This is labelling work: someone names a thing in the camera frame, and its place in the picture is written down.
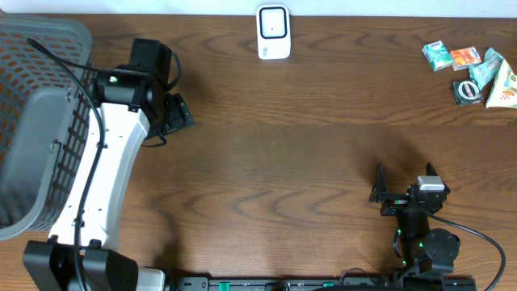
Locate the green white round tin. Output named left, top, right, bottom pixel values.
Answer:
left=451, top=79, right=484, bottom=107

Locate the orange Kleenex tissue pack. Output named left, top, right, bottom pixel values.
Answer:
left=450, top=46, right=482, bottom=71

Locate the teal snack packet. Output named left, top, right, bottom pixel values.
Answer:
left=469, top=48, right=504, bottom=91

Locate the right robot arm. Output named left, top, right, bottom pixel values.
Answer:
left=369, top=163, right=460, bottom=288

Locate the teal Kleenex tissue pack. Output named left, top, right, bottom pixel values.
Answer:
left=422, top=40, right=452, bottom=72

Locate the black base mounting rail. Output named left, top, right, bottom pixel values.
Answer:
left=166, top=276, right=477, bottom=291

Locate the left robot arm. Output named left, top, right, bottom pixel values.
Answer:
left=23, top=39, right=194, bottom=290

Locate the grey plastic shopping basket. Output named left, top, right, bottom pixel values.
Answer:
left=1, top=14, right=92, bottom=240

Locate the white barcode scanner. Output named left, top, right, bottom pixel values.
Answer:
left=255, top=4, right=292, bottom=60

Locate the white blue snack bag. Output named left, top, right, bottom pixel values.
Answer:
left=485, top=60, right=516, bottom=108

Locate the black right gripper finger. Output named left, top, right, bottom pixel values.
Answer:
left=368, top=164, right=388, bottom=203
left=426, top=162, right=451, bottom=193

